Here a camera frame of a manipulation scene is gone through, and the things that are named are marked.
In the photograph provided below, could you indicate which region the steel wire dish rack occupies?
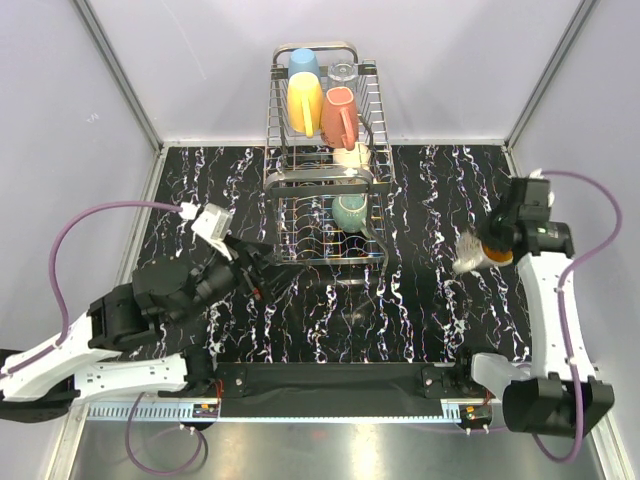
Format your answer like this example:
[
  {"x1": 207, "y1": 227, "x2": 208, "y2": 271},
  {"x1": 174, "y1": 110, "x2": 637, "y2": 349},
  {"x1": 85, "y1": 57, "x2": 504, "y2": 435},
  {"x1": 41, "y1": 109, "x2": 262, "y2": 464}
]
[{"x1": 263, "y1": 41, "x2": 395, "y2": 271}]

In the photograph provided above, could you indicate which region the pale yellow mug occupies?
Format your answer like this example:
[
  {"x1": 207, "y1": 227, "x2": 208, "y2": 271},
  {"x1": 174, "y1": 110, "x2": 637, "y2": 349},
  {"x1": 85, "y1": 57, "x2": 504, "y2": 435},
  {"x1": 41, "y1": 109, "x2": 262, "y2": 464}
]
[{"x1": 287, "y1": 72, "x2": 324, "y2": 138}]

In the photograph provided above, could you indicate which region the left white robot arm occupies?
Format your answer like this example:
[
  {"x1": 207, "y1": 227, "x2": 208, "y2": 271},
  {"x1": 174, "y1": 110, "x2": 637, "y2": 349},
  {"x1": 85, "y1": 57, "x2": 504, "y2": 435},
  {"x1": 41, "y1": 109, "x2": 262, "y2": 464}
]
[{"x1": 1, "y1": 239, "x2": 303, "y2": 424}]

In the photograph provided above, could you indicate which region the white slotted cable duct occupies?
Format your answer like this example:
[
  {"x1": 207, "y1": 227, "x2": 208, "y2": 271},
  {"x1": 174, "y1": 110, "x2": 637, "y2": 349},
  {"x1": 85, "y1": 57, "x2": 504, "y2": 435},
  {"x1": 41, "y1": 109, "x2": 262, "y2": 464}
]
[{"x1": 87, "y1": 401, "x2": 220, "y2": 423}]

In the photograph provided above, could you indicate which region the green interior white mug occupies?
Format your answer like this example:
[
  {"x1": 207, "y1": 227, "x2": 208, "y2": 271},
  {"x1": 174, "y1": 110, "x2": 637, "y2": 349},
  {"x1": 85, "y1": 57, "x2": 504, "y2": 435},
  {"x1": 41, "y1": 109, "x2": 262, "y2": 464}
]
[{"x1": 332, "y1": 142, "x2": 371, "y2": 169}]

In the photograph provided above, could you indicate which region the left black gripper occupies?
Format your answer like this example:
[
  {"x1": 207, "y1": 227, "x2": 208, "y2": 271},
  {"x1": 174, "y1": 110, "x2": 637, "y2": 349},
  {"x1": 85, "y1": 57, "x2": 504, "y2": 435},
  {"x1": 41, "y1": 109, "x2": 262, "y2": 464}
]
[{"x1": 171, "y1": 235, "x2": 306, "y2": 329}]

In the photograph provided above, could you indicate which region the clear glass tumbler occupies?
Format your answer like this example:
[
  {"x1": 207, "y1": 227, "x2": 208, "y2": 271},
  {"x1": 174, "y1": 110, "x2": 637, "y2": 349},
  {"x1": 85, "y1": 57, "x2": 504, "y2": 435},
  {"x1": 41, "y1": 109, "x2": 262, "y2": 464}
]
[{"x1": 327, "y1": 61, "x2": 359, "y2": 95}]

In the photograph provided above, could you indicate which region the orange interior white mug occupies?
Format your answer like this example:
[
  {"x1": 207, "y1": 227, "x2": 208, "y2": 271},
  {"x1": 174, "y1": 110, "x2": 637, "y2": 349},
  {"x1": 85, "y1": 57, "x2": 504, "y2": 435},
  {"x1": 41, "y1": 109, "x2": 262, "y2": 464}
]
[{"x1": 452, "y1": 229, "x2": 514, "y2": 274}]

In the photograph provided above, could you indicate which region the pink handled white mug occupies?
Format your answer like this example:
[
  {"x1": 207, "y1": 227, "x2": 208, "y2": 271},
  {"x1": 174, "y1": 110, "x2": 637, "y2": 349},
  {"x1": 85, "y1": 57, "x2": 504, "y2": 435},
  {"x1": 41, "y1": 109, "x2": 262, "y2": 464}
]
[{"x1": 321, "y1": 87, "x2": 359, "y2": 151}]

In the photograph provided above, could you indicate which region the light blue plastic cup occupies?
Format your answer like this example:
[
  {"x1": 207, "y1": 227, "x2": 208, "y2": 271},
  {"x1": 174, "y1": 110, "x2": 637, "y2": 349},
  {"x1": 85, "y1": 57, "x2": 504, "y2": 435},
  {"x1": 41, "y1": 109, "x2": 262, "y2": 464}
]
[{"x1": 288, "y1": 48, "x2": 321, "y2": 79}]

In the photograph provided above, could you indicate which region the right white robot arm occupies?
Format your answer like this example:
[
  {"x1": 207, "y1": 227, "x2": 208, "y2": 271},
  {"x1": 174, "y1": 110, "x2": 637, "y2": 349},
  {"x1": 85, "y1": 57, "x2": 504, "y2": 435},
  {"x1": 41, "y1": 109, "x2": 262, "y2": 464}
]
[{"x1": 452, "y1": 177, "x2": 615, "y2": 441}]

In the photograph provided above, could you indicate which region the teal glazed ceramic mug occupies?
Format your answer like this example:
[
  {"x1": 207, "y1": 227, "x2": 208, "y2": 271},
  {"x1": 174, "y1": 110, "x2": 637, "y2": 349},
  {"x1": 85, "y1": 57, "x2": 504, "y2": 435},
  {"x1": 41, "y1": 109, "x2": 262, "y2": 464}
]
[{"x1": 332, "y1": 194, "x2": 367, "y2": 234}]

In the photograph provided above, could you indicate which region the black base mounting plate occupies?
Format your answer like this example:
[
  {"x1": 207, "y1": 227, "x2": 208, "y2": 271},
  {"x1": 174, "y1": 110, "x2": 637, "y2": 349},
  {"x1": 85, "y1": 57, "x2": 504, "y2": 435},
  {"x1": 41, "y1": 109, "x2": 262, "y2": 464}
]
[{"x1": 211, "y1": 362, "x2": 492, "y2": 401}]

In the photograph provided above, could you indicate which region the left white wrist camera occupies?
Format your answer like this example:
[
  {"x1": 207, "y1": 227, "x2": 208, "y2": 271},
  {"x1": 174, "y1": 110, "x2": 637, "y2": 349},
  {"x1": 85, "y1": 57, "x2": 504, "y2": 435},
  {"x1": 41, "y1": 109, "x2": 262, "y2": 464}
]
[{"x1": 179, "y1": 202, "x2": 233, "y2": 261}]

